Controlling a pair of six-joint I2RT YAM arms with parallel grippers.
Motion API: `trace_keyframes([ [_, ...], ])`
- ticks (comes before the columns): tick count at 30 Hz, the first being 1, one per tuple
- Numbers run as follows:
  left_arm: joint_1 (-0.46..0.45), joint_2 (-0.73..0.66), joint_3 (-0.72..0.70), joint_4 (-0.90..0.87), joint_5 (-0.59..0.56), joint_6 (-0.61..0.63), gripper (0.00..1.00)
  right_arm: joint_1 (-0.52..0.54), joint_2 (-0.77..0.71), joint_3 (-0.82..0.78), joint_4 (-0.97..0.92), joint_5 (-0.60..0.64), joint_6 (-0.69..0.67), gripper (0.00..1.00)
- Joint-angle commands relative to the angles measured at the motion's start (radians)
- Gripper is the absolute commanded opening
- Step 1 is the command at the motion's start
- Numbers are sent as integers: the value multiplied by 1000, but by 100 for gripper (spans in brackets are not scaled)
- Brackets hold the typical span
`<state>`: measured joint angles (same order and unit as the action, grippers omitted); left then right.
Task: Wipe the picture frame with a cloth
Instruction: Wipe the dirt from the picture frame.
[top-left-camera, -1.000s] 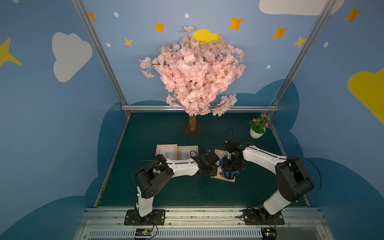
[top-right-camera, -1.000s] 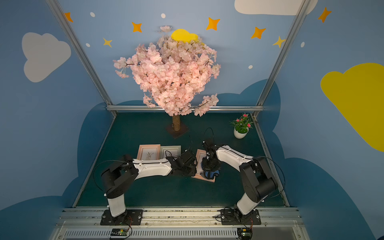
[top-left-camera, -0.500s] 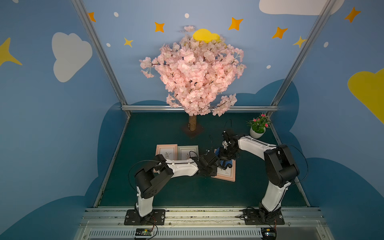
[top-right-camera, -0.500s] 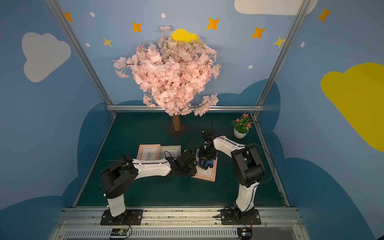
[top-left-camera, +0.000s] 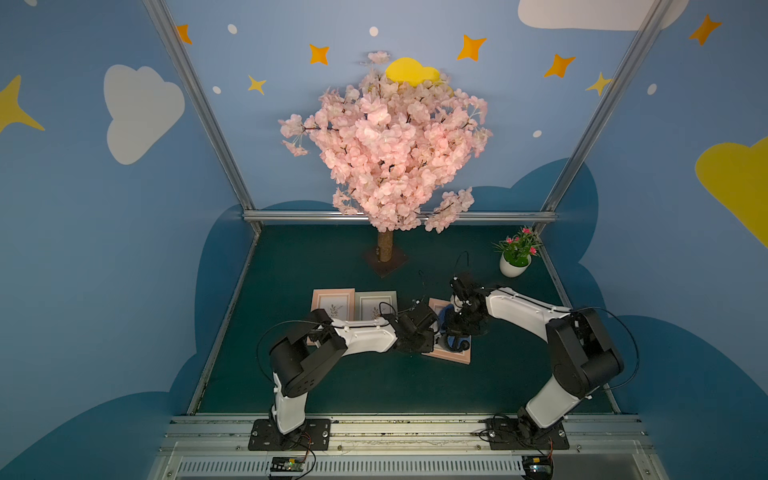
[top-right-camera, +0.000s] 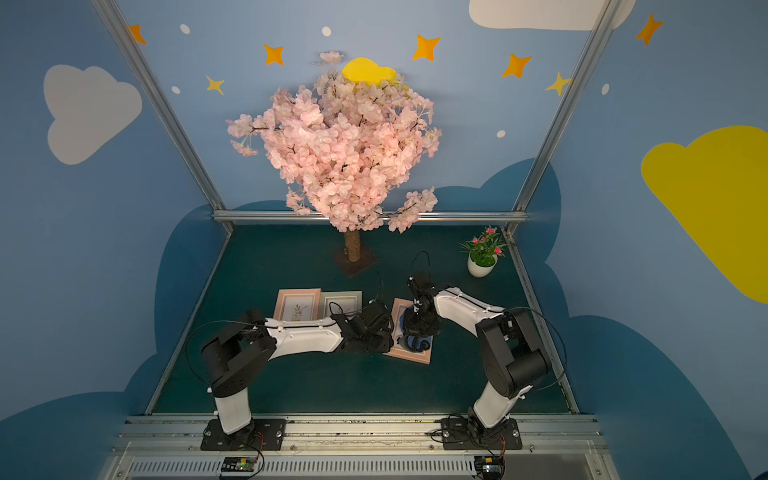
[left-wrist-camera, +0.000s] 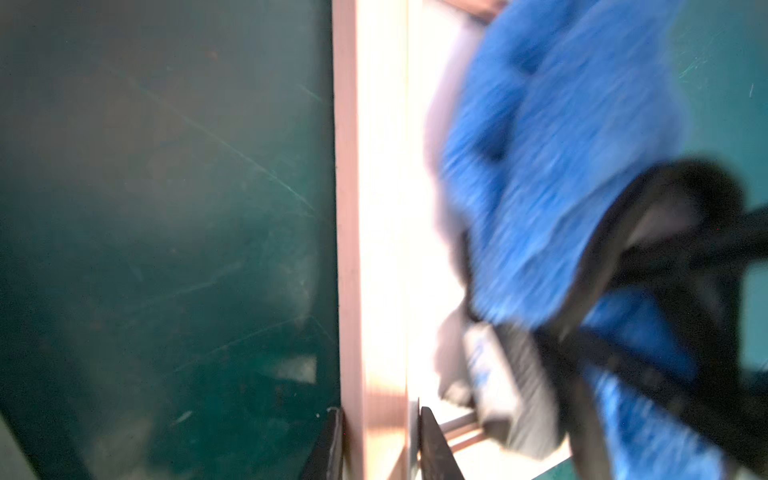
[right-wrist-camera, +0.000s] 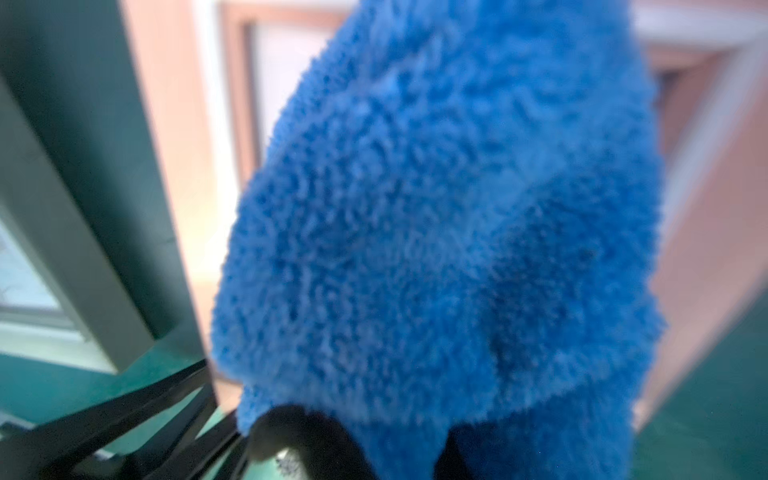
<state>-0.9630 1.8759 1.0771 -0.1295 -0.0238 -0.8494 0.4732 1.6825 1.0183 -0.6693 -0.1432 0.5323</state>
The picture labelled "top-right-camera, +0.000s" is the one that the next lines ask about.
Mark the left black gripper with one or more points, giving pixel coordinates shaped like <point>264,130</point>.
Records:
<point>380,330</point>

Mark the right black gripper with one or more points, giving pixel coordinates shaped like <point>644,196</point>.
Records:
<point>421,324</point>

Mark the blue and grey cloth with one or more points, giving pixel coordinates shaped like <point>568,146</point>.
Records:
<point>416,344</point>

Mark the pink picture frame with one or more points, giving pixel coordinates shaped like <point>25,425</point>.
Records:
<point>297,304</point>
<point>398,351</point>

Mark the green picture frame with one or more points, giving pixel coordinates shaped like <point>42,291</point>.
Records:
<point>341,302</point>

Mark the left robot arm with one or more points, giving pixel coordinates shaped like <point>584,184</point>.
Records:
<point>237,353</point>

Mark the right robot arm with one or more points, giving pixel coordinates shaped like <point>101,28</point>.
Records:
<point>513,357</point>

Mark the white pot with flowers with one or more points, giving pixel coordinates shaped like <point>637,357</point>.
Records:
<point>484,251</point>

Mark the right controller board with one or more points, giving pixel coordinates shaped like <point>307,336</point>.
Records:
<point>488,468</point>

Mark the controller board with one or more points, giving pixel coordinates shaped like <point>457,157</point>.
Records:
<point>488,468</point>
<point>240,467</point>

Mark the pink blossom artificial tree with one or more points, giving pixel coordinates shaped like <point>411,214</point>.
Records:
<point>343,145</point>

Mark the left controller board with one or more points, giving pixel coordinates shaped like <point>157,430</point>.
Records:
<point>240,467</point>

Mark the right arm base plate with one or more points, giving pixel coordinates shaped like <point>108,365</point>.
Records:
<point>457,432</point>

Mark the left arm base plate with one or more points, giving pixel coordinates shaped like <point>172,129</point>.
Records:
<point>261,434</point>

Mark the aluminium front rail assembly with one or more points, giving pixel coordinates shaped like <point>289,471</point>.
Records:
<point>338,446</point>

